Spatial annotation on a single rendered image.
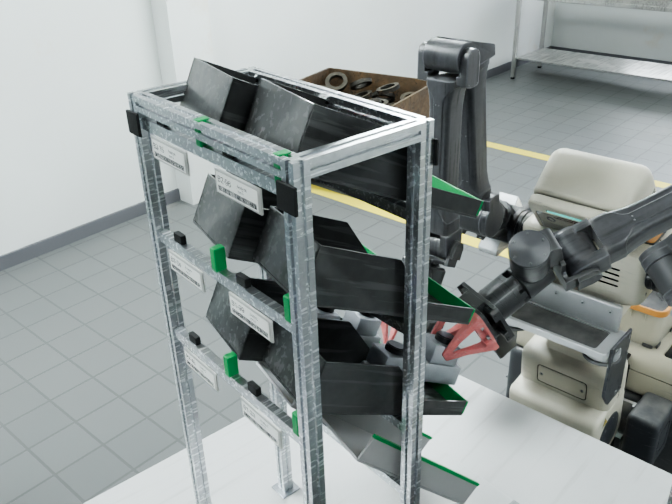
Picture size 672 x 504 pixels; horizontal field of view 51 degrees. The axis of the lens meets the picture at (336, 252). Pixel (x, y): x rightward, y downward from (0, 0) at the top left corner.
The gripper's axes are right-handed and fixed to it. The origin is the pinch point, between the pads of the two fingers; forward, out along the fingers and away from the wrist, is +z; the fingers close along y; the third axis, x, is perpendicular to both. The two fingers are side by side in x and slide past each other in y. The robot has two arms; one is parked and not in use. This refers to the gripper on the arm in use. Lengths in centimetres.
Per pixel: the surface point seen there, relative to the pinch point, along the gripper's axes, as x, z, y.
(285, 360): -17.3, 18.1, 3.1
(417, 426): -0.3, 9.9, 10.1
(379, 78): 103, -114, -388
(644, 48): 314, -414, -542
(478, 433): 45, 2, -24
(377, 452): 1.3, 16.5, 7.5
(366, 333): -1.6, 7.3, -12.2
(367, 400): -8.3, 12.9, 9.1
